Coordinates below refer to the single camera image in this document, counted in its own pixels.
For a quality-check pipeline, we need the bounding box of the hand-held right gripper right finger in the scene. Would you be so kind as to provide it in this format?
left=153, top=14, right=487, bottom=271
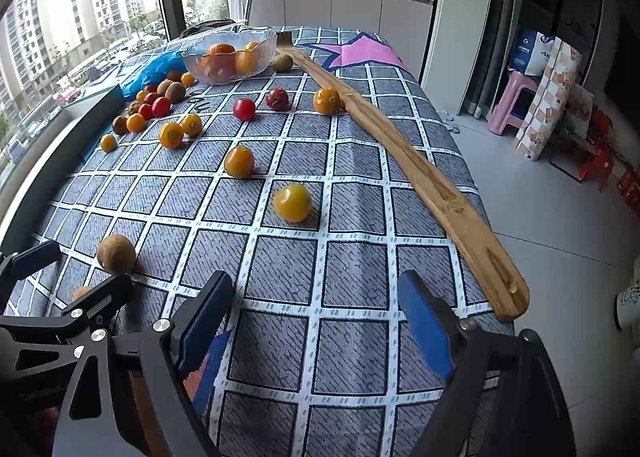
left=397, top=270, right=572, bottom=457

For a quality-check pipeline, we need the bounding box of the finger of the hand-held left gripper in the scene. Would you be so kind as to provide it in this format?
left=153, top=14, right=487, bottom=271
left=0, top=274, right=135, bottom=340
left=0, top=239, right=62, bottom=299

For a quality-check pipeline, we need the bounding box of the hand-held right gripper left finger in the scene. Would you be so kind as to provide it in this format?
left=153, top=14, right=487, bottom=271
left=52, top=270, right=236, bottom=457

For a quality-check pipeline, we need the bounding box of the white tray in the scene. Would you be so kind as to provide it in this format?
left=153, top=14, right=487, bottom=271
left=59, top=81, right=127, bottom=124

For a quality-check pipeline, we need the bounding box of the long wooden stick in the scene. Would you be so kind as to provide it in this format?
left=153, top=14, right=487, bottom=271
left=275, top=31, right=531, bottom=323

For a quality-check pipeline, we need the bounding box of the pile of tomatoes and kiwis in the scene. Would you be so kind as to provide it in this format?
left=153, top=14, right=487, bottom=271
left=100, top=68, right=197, bottom=154

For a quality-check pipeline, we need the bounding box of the blue plastic bag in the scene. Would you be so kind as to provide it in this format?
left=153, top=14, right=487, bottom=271
left=121, top=51, right=187, bottom=100

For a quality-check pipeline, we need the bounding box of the pink plastic stool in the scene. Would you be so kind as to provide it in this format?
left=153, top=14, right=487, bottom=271
left=487, top=69, right=544, bottom=138

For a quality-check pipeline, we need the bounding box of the red plastic stool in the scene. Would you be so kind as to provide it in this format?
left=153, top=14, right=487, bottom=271
left=579, top=109, right=617, bottom=184

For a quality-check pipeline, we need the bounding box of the dark red tomato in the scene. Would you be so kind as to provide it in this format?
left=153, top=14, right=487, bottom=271
left=265, top=88, right=291, bottom=112

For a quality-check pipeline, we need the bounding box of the floral rolled mat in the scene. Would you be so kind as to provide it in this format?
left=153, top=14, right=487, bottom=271
left=515, top=37, right=584, bottom=163

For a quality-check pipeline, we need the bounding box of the dark cloth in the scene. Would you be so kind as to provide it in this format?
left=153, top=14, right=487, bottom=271
left=179, top=18, right=242, bottom=38

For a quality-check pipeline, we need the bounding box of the clear glass bowl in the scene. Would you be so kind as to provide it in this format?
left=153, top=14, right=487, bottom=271
left=181, top=28, right=279, bottom=86

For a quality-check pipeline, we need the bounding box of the white and blue shopping bag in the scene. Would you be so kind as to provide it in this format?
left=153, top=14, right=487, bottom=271
left=510, top=27, right=559, bottom=78

